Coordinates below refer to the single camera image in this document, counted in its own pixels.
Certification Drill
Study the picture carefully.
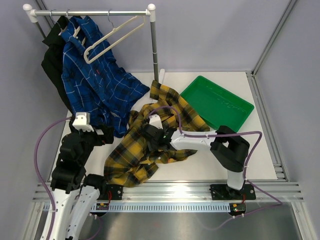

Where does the black garment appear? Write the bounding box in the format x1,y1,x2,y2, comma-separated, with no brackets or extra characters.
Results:
41,24,73,113

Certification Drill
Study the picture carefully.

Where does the white plastic hanger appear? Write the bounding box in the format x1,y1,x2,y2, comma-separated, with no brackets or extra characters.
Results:
83,9,146,65

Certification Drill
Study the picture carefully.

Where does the white metal clothes rack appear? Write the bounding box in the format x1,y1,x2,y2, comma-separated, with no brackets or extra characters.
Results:
22,3,166,87

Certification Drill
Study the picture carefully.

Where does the blue plaid shirt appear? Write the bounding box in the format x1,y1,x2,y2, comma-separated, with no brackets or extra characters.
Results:
61,16,150,138

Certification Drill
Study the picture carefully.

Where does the yellow plaid flannel shirt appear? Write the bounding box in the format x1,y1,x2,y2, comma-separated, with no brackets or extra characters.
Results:
103,81,210,188

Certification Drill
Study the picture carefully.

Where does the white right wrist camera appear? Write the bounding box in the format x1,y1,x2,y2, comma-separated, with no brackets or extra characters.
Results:
148,114,163,130

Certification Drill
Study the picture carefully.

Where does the hanger under black garment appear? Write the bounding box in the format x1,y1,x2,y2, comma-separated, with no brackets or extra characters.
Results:
49,10,69,36

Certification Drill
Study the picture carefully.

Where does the white hanger under blue shirt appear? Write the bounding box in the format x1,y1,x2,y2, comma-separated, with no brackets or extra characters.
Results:
61,15,87,52

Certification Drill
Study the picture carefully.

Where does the white slotted cable duct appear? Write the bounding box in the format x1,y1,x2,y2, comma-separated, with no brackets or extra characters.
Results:
43,202,247,213

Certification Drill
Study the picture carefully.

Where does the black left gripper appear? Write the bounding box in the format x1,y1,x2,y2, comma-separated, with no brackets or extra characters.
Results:
70,122,114,165

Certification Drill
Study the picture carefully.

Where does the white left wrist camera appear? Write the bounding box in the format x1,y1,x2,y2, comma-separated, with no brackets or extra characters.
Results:
72,112,95,132

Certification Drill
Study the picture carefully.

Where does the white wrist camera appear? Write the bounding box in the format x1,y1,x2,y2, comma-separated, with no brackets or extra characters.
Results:
72,112,95,132
148,114,163,130

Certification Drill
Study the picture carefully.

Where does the green plastic tray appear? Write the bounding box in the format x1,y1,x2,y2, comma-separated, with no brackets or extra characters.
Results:
180,75,254,132

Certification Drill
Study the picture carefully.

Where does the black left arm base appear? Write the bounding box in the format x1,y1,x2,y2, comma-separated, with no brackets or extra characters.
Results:
90,184,124,217

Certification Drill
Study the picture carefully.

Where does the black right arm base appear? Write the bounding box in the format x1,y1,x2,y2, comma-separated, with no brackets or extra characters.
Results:
209,183,257,217

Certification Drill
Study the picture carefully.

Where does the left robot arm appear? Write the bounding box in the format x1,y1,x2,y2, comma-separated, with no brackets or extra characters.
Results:
41,125,114,240

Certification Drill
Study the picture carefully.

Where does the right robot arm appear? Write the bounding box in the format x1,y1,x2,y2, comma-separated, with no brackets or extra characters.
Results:
142,124,250,199

